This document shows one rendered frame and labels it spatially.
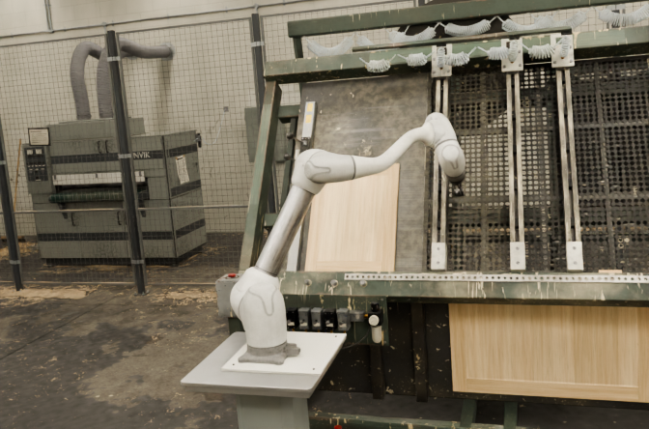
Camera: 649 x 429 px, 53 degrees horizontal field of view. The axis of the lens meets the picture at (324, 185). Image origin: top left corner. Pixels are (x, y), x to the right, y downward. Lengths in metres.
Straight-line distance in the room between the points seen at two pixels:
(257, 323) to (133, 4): 7.27
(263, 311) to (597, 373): 1.64
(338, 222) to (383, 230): 0.24
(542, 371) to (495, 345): 0.24
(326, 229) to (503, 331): 0.97
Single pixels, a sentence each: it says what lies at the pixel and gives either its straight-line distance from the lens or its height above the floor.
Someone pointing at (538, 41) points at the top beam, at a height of 1.91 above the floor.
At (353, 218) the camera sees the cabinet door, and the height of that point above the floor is 1.12.
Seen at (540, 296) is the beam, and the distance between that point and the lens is 2.97.
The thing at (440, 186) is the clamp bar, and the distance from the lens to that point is 3.15.
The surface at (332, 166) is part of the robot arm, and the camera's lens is 2.52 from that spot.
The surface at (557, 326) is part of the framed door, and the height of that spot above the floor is 0.60.
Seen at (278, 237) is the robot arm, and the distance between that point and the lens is 2.67.
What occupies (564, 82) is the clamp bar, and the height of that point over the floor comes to 1.70.
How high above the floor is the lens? 1.73
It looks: 8 degrees down
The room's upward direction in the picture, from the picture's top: 4 degrees counter-clockwise
